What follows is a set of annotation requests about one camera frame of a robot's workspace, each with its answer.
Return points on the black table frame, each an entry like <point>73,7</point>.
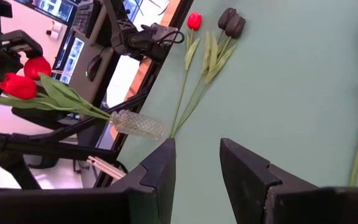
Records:
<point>42,146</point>

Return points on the black computer monitor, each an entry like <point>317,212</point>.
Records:
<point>54,7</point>

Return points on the black keyboard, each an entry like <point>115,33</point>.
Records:
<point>85,17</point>

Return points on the black computer mouse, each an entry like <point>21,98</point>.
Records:
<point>93,67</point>

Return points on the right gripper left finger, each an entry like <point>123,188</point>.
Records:
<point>120,205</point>

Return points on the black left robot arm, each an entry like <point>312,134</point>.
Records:
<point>138,40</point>

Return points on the green table mat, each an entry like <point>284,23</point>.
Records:
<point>275,93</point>

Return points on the clear glass vase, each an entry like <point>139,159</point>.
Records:
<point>138,124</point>

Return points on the silver metal bracket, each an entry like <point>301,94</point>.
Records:
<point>104,166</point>

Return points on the grey desk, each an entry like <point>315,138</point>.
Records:
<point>82,77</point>

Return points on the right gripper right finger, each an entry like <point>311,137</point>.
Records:
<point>275,202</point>

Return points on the artificial flowers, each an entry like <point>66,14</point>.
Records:
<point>227,17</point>

